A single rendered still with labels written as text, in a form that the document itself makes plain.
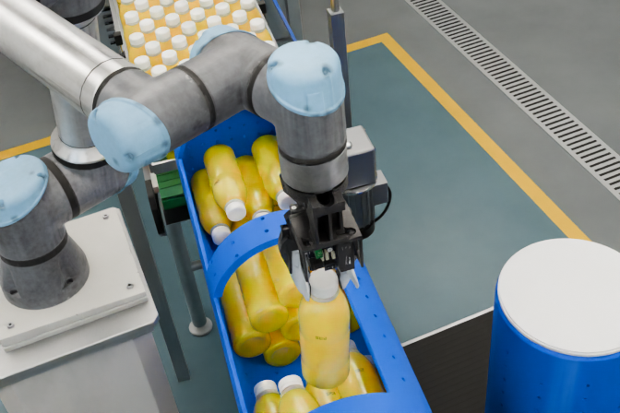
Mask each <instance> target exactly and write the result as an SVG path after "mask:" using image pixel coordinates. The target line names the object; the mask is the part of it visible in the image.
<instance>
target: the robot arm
mask: <svg viewBox="0 0 620 413"><path fill-rule="evenodd" d="M104 7H105V0H0V53H2V54H3V55H5V56H6V57H7V58H9V59H10V60H11V61H13V62H14V63H15V64H17V65H18V66H20V67H21V68H22V69H24V70H25V71H26V72H28V73H29V74H30V75H32V76H33V77H35V78H36V79H37V80H39V81H40V82H41V83H43V85H44V86H46V87H47V88H48V89H49V90H50V94H51V99H52V104H53V108H54V117H55V121H56V127H55V129H54V130H53V132H52V134H51V140H50V143H51V148H52V152H50V153H48V154H46V155H44V156H43V157H41V158H39V159H38V158H36V157H34V156H31V155H20V156H19V157H18V158H16V157H11V158H8V159H5V160H2V161H1V162H0V286H1V289H2V291H3V293H4V295H5V297H6V299H7V301H8V302H10V303H11V304H12V305H14V306H16V307H18V308H21V309H25V310H41V309H46V308H50V307H54V306H56V305H58V304H60V303H63V302H65V301H67V300H69V299H70V298H72V297H73V296H74V295H76V294H77V293H78V292H79V291H80V290H81V289H82V288H83V286H84V285H85V283H86V282H87V280H88V277H89V262H88V259H87V256H86V255H85V253H84V251H83V250H82V249H81V248H80V247H79V246H78V244H77V243H76V242H75V241H74V240H73V239H72V238H71V237H70V236H69V235H68V233H67V231H66V226H65V224H66V223H67V222H68V221H70V220H71V219H73V218H75V217H77V216H79V215H80V214H82V213H84V212H86V211H87V210H89V209H91V208H92V207H95V206H96V205H98V204H99V203H101V202H102V201H104V200H106V199H107V198H109V197H111V196H113V195H117V194H119V193H121V192H122V191H124V190H125V188H126V187H127V186H128V185H130V184H131V183H133V182H134V180H135V179H136V178H137V175H138V171H139V169H140V168H142V167H145V166H147V165H149V164H150V163H152V162H156V161H159V160H161V159H163V158H164V157H166V156H167V154H168V153H169V152H171V151H173V150H175V149H176V148H178V147H180V146H181V145H183V144H185V143H186V142H188V141H190V140H192V139H193V138H195V137H197V136H199V135H201V134H203V133H204V132H206V131H208V130H209V129H211V128H213V127H214V126H216V125H218V124H220V123H222V122H224V121H225V120H227V119H229V118H231V117H232V116H234V115H235V114H237V113H238V112H240V111H242V110H248V111H249V112H251V113H253V114H254V115H256V116H258V117H260V118H262V119H265V120H267V121H269V122H270V123H272V124H273V125H274V126H275V130H276V137H277V143H278V153H279V160H280V172H281V173H280V182H281V185H282V189H283V192H284V193H285V194H286V195H288V196H289V197H290V198H291V199H293V200H294V201H295V202H296V203H297V204H294V205H290V206H289V207H290V209H289V210H288V211H287V212H286V213H285V214H284V215H283V216H284V218H285V221H286V224H282V225H280V236H279V239H278V247H279V251H280V255H281V258H282V259H283V261H284V263H285V264H286V266H287V267H288V270H289V273H290V275H291V277H292V280H293V282H294V284H295V286H296V288H297V289H298V290H299V291H300V293H301V294H303V295H304V298H305V300H306V301H310V296H311V286H310V283H309V278H310V276H311V275H310V272H309V269H310V270H311V271H317V269H319V268H323V267H324V268H325V271H328V270H330V269H336V274H337V276H338V279H339V283H340V287H341V289H345V288H346V286H347V285H348V283H349V281H350V279H351V280H352V282H353V284H354V286H355V287H356V288H357V289H358V288H359V283H358V279H357V277H356V275H355V272H354V270H353V269H354V268H355V261H356V260H357V259H358V261H359V263H360V266H361V267H364V253H363V236H362V234H361V232H360V230H359V227H358V225H357V223H356V221H355V219H354V217H353V213H352V210H351V208H350V207H348V205H347V202H346V201H345V199H344V198H343V196H342V193H343V192H344V191H345V190H346V188H347V185H348V170H349V164H348V155H347V150H349V149H352V142H351V141H347V131H346V117H345V102H344V99H345V83H344V80H343V77H342V73H341V65H340V59H339V57H338V55H337V53H336V52H335V51H334V50H333V49H332V48H331V47H329V46H328V45H326V44H325V43H322V42H319V41H316V42H313V43H310V42H309V41H293V42H289V43H287V44H284V45H282V46H281V47H280V48H277V47H275V46H273V45H271V44H269V43H267V42H265V41H262V40H260V39H259V38H258V37H257V36H256V35H254V34H252V33H251V32H248V31H245V30H241V29H236V28H234V27H231V26H228V25H216V26H213V27H211V28H208V29H206V30H205V31H204V32H202V35H201V37H200V38H199V39H198V40H197V41H195V43H194V45H193V47H192V49H191V52H190V56H189V60H187V61H185V62H183V63H181V64H179V65H177V66H175V67H173V68H171V69H170V70H168V71H166V72H164V73H162V74H160V75H158V76H156V77H152V76H151V75H149V74H148V73H146V72H144V71H143V70H142V69H140V68H139V67H137V66H136V65H134V64H132V63H131V62H129V61H128V60H126V59H125V58H124V57H122V56H121V55H119V54H118V53H116V52H114V51H113V50H111V49H110V48H108V47H107V46H105V45H104V44H102V43H101V41H100V33H99V27H98V19H97V16H98V15H99V14H100V13H101V12H102V10H103V9H104ZM358 242H359V247H360V252H359V250H358ZM308 267H309V269H308Z"/></svg>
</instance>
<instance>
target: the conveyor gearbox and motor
mask: <svg viewBox="0 0 620 413"><path fill-rule="evenodd" d="M346 131H347V141H351V142H352V149H349V150H347V155H348V164H349V170H348V185H347V188H346V190H345V191H344V192H343V193H342V196H343V198H344V199H345V201H346V202H347V205H348V207H350V208H351V210H352V213H353V217H354V219H355V221H356V223H357V225H358V227H359V230H360V232H361V234H362V236H363V240H364V239H366V238H368V237H369V236H370V235H371V234H372V233H373V232H374V230H375V222H377V221H378V220H380V219H381V218H382V217H383V216H384V215H385V213H386V212H387V210H388V208H389V205H390V202H391V196H392V194H391V190H390V188H389V186H388V182H387V180H386V178H385V176H384V175H383V173H382V171H381V170H379V171H377V170H376V147H374V146H373V145H372V143H371V141H370V139H369V137H368V135H367V134H366V132H365V128H363V127H362V126H361V125H358V126H354V127H351V128H347V129H346ZM384 203H387V205H386V207H385V209H384V211H383V212H382V213H381V214H380V215H379V216H378V217H377V218H376V219H375V215H376V213H375V206H376V205H380V204H384Z"/></svg>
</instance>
